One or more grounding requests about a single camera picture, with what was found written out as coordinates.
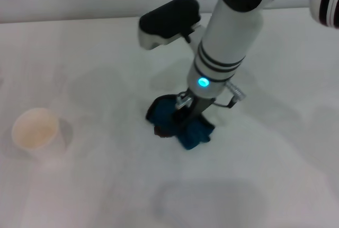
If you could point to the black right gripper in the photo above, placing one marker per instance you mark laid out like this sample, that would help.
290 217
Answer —
197 108

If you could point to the blue rag with black trim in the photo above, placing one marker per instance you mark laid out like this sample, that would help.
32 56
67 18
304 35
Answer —
196 133

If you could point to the white paper cup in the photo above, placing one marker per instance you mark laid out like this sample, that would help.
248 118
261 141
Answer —
34 130

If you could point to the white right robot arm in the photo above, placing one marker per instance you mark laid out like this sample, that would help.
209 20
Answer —
227 34

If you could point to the dark brown liquid stain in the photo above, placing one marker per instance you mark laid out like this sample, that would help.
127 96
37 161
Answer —
161 132

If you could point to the black and white wrist camera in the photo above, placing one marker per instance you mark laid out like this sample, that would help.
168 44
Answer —
169 18

